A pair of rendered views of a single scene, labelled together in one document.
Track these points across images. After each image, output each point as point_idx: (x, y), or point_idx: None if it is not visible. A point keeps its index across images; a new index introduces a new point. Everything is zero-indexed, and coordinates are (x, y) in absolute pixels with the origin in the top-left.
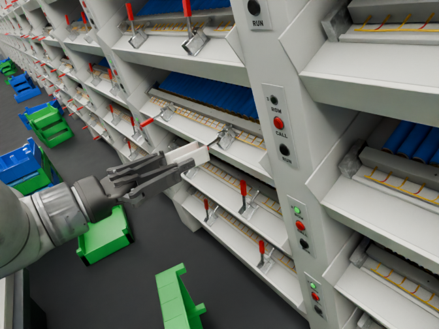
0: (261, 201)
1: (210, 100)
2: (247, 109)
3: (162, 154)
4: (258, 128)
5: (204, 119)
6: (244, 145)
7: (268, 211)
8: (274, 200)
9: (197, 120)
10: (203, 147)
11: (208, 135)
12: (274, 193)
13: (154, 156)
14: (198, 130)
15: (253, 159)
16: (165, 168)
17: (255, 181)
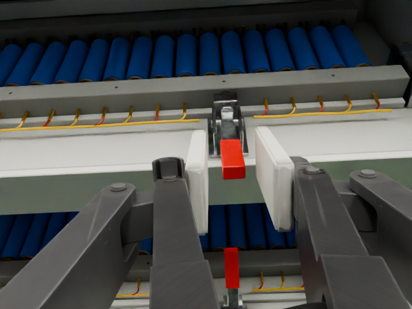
0: (240, 291)
1: (68, 74)
2: (232, 61)
3: (182, 169)
4: (325, 75)
5: (80, 119)
6: (290, 128)
7: (282, 298)
8: (279, 271)
9: (40, 132)
10: (264, 128)
11: (134, 148)
12: (274, 255)
13: (133, 198)
14: (76, 150)
15: (357, 142)
16: (334, 189)
17: (208, 254)
